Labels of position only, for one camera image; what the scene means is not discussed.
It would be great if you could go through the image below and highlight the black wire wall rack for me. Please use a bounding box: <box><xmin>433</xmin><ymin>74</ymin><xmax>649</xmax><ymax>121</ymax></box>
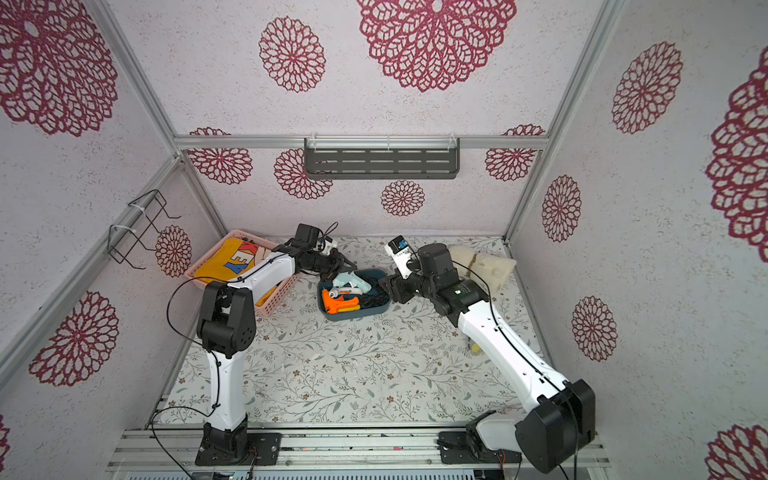
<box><xmin>106</xmin><ymin>189</ymin><xmax>181</xmax><ymax>270</ymax></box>

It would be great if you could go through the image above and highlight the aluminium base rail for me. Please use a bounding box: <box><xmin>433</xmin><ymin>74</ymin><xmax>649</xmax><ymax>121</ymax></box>
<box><xmin>106</xmin><ymin>425</ymin><xmax>612</xmax><ymax>472</ymax></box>

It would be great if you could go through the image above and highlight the mint green hot glue gun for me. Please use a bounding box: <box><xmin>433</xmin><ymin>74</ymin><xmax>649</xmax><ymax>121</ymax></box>
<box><xmin>332</xmin><ymin>272</ymin><xmax>372</xmax><ymax>294</ymax></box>

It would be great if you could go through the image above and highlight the black power cord bundle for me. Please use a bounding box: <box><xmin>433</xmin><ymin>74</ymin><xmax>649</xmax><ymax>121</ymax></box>
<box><xmin>356</xmin><ymin>278</ymin><xmax>391</xmax><ymax>313</ymax></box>

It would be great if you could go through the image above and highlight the white hot glue gun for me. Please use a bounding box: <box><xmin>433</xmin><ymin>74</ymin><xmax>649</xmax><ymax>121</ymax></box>
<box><xmin>327</xmin><ymin>287</ymin><xmax>363</xmax><ymax>298</ymax></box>

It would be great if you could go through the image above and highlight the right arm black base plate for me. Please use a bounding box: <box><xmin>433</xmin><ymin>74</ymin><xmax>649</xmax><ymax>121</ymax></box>
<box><xmin>436</xmin><ymin>430</ymin><xmax>522</xmax><ymax>465</ymax></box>

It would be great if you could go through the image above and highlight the white plush toy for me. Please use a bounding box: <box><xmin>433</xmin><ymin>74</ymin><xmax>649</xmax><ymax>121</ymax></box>
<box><xmin>449</xmin><ymin>245</ymin><xmax>516</xmax><ymax>295</ymax></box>

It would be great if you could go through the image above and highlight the yellow cartoon t-shirt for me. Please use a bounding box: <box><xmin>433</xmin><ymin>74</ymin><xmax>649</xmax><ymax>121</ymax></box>
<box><xmin>184</xmin><ymin>230</ymin><xmax>277</xmax><ymax>288</ymax></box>

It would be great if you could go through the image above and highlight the grey wall shelf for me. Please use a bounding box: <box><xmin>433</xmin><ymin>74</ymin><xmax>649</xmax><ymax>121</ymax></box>
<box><xmin>303</xmin><ymin>137</ymin><xmax>460</xmax><ymax>180</ymax></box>

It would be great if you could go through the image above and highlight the pink plastic basket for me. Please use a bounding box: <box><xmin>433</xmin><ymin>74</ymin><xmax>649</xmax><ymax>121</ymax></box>
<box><xmin>184</xmin><ymin>230</ymin><xmax>298</xmax><ymax>317</ymax></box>

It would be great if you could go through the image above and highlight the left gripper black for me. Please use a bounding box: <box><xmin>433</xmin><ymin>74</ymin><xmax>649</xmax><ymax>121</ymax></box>
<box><xmin>305</xmin><ymin>247</ymin><xmax>357</xmax><ymax>283</ymax></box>

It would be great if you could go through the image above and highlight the orange hot glue gun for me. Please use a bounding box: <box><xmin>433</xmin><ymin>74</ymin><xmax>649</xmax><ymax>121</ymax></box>
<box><xmin>321</xmin><ymin>290</ymin><xmax>361</xmax><ymax>315</ymax></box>

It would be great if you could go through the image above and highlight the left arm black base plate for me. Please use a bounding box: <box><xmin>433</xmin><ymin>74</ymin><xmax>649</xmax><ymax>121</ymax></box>
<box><xmin>194</xmin><ymin>433</ymin><xmax>283</xmax><ymax>467</ymax></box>

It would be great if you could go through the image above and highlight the teal plastic storage box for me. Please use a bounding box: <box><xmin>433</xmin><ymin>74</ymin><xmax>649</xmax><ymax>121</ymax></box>
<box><xmin>317</xmin><ymin>269</ymin><xmax>391</xmax><ymax>321</ymax></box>

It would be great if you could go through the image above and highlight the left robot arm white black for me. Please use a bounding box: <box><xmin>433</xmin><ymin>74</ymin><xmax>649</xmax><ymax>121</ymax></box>
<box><xmin>195</xmin><ymin>224</ymin><xmax>357</xmax><ymax>432</ymax></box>

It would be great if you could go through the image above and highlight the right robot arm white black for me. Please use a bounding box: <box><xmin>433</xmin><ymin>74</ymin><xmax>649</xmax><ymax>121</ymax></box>
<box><xmin>380</xmin><ymin>236</ymin><xmax>596</xmax><ymax>474</ymax></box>

